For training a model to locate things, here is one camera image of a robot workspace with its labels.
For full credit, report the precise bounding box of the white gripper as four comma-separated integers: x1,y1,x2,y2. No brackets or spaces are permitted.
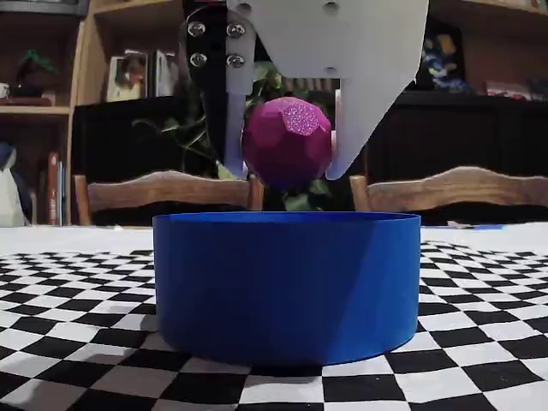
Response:
185,0,430,181

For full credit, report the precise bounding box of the pink faceted ball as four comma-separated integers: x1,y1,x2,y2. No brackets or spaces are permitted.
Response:
241,97,334,189

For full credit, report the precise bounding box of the photo box with bird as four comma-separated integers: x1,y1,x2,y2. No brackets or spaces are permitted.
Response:
105,51,149,103

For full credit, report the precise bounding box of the blue round box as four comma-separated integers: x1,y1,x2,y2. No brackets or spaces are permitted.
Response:
152,211,423,367

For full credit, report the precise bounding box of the red and white box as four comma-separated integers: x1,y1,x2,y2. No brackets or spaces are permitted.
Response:
485,80,531,100

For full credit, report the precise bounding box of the small blue box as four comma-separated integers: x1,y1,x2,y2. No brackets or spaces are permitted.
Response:
528,76,548,102

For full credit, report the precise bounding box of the green houseplant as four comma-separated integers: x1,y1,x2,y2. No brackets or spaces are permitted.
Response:
132,59,339,213

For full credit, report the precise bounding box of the grey upright book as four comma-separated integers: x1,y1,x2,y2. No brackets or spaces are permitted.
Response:
154,49,181,98

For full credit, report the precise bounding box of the starry night picture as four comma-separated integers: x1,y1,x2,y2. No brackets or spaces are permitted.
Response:
420,33,470,92

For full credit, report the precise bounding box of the wooden chair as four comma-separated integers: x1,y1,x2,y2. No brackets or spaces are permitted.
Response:
73,170,265,226
349,166,548,214

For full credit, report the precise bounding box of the black sideboard cabinet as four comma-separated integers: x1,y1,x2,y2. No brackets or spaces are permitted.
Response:
70,89,548,226

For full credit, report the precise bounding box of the light wooden bookshelf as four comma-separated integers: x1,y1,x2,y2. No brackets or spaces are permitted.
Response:
0,0,548,226

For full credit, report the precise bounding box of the blue tape strip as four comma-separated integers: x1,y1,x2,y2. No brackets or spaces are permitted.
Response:
447,220,506,231

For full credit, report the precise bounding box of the row of standing books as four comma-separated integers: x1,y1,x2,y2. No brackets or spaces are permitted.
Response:
45,150,69,226

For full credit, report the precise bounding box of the bonsai tree model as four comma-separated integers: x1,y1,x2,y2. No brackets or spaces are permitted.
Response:
10,49,61,106

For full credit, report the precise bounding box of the white and blue figure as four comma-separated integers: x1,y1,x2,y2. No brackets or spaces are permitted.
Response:
0,142,27,227

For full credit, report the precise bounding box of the black white checkered mat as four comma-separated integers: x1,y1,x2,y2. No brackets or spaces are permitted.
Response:
0,225,548,411

